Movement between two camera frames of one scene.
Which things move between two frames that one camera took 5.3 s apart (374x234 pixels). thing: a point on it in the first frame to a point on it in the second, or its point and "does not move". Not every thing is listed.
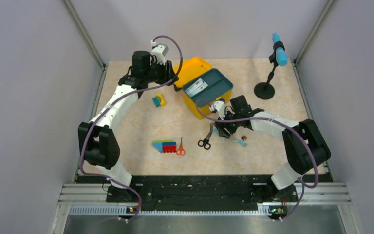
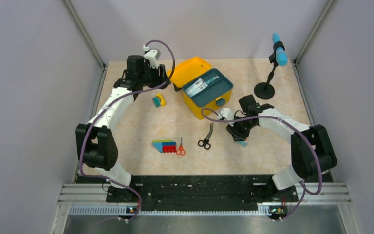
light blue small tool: [216, 131] to [209, 80]
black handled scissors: [205, 143] does not move
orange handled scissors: [181, 150] does not move
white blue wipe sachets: [196, 87] does not move
